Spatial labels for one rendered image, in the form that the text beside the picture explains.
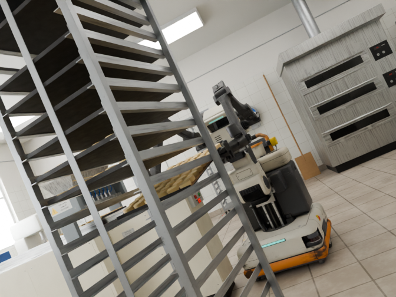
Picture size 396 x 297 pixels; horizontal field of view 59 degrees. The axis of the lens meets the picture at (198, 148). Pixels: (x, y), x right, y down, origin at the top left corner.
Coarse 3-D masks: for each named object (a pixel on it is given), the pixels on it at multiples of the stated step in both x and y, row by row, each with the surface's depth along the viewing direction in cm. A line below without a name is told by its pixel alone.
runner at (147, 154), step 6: (192, 138) 153; (198, 138) 158; (168, 144) 132; (174, 144) 137; (180, 144) 141; (186, 144) 146; (192, 144) 150; (198, 144) 160; (144, 150) 117; (150, 150) 120; (156, 150) 124; (162, 150) 127; (168, 150) 131; (174, 150) 135; (144, 156) 116; (150, 156) 119; (156, 156) 124
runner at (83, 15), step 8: (56, 0) 110; (80, 8) 120; (80, 16) 120; (88, 16) 122; (96, 16) 127; (104, 16) 132; (96, 24) 129; (104, 24) 132; (112, 24) 134; (120, 24) 140; (128, 24) 146; (128, 32) 147; (136, 32) 150; (144, 32) 157; (152, 32) 164; (152, 40) 165
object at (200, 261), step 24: (144, 216) 259; (168, 216) 254; (144, 240) 260; (192, 240) 250; (216, 240) 270; (144, 264) 262; (168, 264) 256; (192, 264) 251; (144, 288) 263; (216, 288) 248
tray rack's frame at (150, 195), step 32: (0, 0) 120; (64, 0) 109; (32, 64) 118; (96, 64) 109; (0, 96) 129; (128, 160) 107; (32, 192) 125; (96, 224) 116; (160, 224) 105; (64, 256) 124; (128, 288) 114; (192, 288) 103
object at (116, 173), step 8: (176, 152) 151; (152, 160) 137; (160, 160) 156; (112, 168) 113; (120, 168) 112; (128, 168) 124; (96, 176) 116; (104, 176) 115; (112, 176) 127; (120, 176) 143; (128, 176) 164; (88, 184) 118; (96, 184) 131; (104, 184) 148; (64, 192) 122; (72, 192) 121; (80, 192) 133; (48, 200) 126; (56, 200) 124
